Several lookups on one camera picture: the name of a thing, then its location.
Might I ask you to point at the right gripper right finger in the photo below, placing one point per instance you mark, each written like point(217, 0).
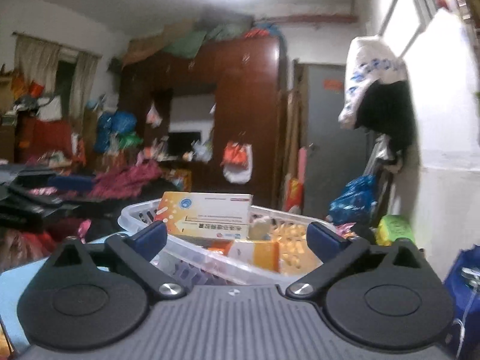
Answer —
point(337, 255)

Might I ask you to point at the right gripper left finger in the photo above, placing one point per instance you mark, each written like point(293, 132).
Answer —
point(131, 256)

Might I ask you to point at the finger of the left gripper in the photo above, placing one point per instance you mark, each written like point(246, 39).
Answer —
point(78, 183)

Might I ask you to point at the orange white medicine box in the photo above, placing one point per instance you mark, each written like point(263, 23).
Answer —
point(219, 216)

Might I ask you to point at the blue plastic bag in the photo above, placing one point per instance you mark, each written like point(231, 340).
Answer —
point(356, 203)

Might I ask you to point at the green box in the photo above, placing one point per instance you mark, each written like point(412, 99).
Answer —
point(391, 228)

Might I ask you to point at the magenta blanket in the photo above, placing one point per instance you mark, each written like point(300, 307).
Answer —
point(126, 182)

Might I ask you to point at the white plastic laundry basket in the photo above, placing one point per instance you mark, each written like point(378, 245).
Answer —
point(193, 264)

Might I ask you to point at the blue bags pile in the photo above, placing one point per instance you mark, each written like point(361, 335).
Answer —
point(116, 131)

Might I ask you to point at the grey door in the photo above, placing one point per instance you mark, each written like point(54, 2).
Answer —
point(335, 156)

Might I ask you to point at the beige curtains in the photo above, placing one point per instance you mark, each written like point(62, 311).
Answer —
point(38, 60)

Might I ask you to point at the blue tote bag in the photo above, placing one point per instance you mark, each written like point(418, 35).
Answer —
point(462, 283)

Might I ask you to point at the orange white hanging bag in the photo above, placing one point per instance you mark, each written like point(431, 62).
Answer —
point(237, 163)

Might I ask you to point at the dark red wooden wardrobe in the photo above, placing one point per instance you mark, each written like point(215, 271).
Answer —
point(245, 77)

